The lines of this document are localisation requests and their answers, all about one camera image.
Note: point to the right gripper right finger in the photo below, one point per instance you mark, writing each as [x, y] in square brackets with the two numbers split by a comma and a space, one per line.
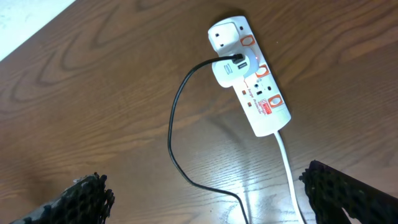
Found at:
[336, 197]

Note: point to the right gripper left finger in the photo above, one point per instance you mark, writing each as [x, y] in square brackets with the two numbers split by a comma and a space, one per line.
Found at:
[87, 201]

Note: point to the black usb charger plug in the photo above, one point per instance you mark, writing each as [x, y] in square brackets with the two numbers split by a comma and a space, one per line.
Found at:
[238, 58]

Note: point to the white plug adapter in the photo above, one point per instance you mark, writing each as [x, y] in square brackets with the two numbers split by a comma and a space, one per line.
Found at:
[223, 37]

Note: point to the white power strip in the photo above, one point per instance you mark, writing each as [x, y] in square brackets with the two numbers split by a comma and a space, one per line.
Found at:
[258, 93]

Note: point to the white usb wall adapter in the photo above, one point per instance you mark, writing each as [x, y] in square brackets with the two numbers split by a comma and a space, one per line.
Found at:
[227, 73]

